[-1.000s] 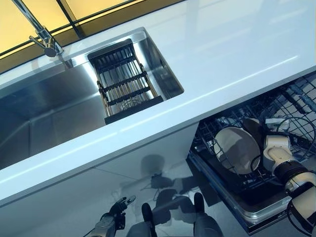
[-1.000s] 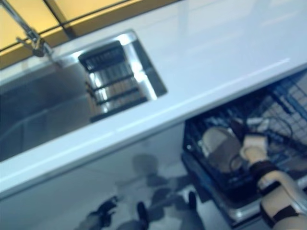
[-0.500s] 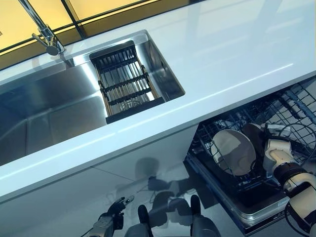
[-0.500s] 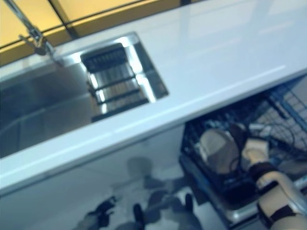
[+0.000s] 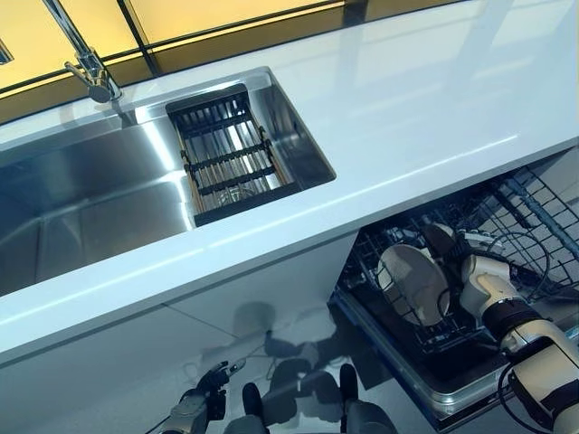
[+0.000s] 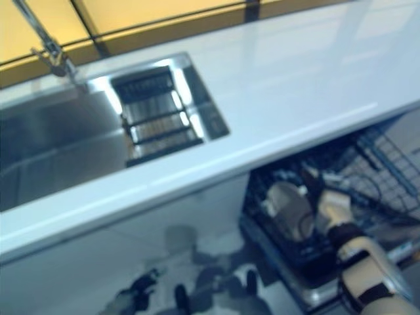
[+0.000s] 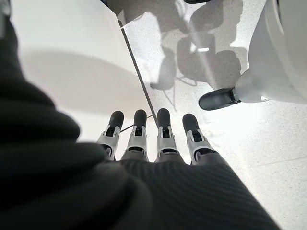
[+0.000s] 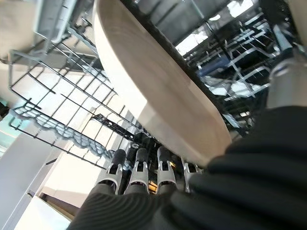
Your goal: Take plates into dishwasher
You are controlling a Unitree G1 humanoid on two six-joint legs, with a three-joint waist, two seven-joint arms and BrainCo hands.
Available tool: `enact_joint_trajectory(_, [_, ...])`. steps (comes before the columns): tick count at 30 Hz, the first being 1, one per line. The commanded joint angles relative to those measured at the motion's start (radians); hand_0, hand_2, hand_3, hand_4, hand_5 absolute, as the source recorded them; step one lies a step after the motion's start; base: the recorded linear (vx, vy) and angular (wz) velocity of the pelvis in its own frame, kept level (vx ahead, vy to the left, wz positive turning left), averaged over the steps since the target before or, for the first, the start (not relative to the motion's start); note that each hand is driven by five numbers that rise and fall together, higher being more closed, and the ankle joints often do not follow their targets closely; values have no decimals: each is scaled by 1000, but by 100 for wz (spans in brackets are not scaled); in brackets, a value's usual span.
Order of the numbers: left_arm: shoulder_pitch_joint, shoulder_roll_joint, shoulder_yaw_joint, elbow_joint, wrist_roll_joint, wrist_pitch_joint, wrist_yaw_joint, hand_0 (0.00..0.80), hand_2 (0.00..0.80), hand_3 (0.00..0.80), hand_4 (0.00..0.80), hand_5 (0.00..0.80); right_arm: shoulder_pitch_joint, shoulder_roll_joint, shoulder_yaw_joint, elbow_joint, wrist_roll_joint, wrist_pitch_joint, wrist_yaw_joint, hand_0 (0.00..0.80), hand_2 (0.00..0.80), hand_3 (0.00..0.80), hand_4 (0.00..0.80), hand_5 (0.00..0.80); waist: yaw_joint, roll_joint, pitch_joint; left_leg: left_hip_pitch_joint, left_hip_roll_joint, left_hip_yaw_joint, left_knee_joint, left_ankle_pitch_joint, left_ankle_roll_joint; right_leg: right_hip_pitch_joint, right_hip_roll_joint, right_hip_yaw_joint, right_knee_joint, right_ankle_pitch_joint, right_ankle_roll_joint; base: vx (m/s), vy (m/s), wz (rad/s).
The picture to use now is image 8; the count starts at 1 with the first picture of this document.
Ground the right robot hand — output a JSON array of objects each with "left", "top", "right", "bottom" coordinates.
[{"left": 68, "top": 59, "right": 307, "bottom": 230}]

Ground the white round plate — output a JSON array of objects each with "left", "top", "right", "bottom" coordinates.
[{"left": 92, "top": 0, "right": 233, "bottom": 169}]

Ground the black built-in dishwasher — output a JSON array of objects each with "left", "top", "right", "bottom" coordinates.
[{"left": 92, "top": 0, "right": 298, "bottom": 192}]

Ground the dishwasher lower wire rack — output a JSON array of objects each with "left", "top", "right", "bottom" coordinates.
[{"left": 177, "top": 0, "right": 298, "bottom": 138}]

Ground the dishwasher wire rack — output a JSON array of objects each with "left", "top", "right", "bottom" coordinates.
[
  {"left": 177, "top": 0, "right": 298, "bottom": 138},
  {"left": 8, "top": 0, "right": 135, "bottom": 169}
]

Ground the dishwasher upper wire rack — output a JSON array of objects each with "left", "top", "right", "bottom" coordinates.
[{"left": 8, "top": 0, "right": 135, "bottom": 169}]

